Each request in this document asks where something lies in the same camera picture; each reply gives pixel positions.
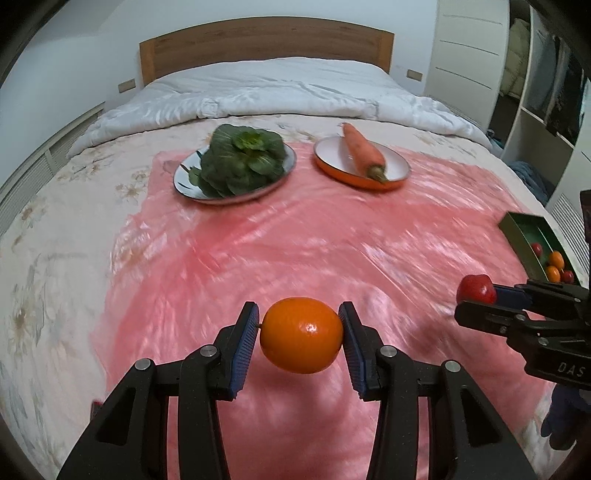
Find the folded pale green bedding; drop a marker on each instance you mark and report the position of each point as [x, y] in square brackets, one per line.
[515, 60]

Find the wall socket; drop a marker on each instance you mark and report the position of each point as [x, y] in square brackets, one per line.
[414, 74]
[127, 86]

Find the floral bedsheet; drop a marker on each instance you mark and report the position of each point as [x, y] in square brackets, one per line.
[55, 258]

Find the pale blue bag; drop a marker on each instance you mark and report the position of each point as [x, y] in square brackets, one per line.
[495, 143]

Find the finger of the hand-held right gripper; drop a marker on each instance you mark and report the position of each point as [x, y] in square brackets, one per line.
[505, 294]
[480, 316]

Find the hanging dark clothes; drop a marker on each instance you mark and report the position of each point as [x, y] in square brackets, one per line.
[558, 92]

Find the white duvet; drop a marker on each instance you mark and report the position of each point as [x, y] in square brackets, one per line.
[277, 92]

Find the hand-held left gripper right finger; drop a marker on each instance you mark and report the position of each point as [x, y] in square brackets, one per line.
[353, 344]

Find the leafy green vegetable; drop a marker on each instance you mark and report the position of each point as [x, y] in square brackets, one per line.
[240, 161]

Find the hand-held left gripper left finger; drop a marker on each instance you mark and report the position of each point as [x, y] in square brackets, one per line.
[244, 344]

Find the white plate with dark rim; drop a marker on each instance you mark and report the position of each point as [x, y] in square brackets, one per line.
[182, 179]

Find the blue cloth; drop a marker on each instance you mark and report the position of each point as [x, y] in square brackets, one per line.
[531, 180]

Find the white wardrobe door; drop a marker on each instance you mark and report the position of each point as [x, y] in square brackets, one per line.
[461, 55]

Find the carrot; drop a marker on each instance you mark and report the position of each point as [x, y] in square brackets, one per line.
[364, 147]

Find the red apple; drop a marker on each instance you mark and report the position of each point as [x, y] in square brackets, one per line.
[475, 288]
[536, 249]
[567, 276]

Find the person's right hand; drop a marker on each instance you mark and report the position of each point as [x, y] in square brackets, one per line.
[561, 410]

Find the orange and white plate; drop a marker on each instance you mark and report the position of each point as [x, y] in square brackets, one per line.
[337, 157]

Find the orange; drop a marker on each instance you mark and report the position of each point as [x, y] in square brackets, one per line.
[555, 259]
[553, 274]
[300, 337]

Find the white slatted radiator cover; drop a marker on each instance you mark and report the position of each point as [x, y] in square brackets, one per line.
[46, 157]

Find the pink plastic sheet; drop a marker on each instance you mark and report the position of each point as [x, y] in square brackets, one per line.
[277, 258]

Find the white vent panel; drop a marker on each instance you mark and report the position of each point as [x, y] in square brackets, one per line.
[565, 221]

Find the green tray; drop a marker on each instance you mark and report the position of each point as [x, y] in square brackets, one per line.
[521, 230]

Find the white open shelf unit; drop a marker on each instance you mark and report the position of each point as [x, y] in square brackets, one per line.
[531, 138]

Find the wooden headboard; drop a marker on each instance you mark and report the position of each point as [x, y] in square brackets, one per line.
[258, 44]

